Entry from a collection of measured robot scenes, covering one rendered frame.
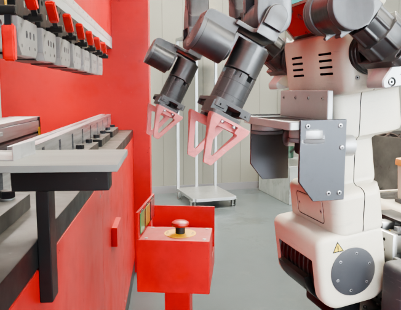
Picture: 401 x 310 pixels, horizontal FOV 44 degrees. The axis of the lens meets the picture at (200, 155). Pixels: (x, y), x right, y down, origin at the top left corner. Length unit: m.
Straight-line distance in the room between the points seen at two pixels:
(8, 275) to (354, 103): 0.74
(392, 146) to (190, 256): 4.31
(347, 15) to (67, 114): 2.30
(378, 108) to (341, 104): 0.09
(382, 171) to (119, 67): 3.28
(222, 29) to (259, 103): 4.81
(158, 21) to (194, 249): 4.36
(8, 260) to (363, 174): 0.73
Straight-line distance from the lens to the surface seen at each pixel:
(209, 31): 0.77
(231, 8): 1.28
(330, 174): 1.00
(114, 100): 2.92
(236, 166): 5.55
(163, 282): 1.11
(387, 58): 0.91
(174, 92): 1.19
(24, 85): 3.02
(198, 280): 1.10
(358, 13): 0.86
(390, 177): 5.31
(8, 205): 0.91
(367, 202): 1.08
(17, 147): 0.77
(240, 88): 0.78
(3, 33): 0.95
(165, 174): 5.34
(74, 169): 0.69
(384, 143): 5.34
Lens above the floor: 1.10
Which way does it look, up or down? 7 degrees down
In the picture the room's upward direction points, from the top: straight up
